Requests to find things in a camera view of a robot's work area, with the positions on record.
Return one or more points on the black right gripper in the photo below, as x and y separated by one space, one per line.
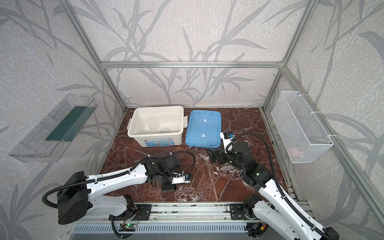
220 155

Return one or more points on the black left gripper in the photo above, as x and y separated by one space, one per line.
167 181

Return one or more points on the glass stirring rod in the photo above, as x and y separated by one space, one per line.
184 188

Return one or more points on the white plastic storage bin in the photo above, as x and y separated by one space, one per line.
171 117

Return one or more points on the small white ceramic dish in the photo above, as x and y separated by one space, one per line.
164 130

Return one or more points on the clear plastic measuring beaker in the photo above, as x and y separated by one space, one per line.
153 125

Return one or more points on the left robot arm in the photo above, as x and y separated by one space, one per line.
88 195

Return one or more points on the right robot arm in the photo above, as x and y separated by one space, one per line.
271 204

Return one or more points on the clear acrylic test tube rack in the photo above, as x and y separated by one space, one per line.
227 167

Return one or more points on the light blue bin lid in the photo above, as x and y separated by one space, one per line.
204 128

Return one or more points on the pink object in basket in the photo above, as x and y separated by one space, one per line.
295 153

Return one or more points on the green circuit board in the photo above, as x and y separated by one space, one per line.
128 227

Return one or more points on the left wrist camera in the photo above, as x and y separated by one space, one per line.
182 179

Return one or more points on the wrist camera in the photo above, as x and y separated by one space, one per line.
228 139
182 179

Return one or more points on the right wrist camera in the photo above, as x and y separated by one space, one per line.
228 139

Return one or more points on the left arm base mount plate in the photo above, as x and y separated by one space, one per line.
141 213

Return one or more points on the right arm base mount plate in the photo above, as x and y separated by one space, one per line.
241 212

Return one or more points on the aluminium front rail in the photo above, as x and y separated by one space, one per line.
189 213

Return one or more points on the white wire mesh basket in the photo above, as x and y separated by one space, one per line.
299 127

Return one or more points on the clear wall shelf green liner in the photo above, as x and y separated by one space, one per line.
47 141

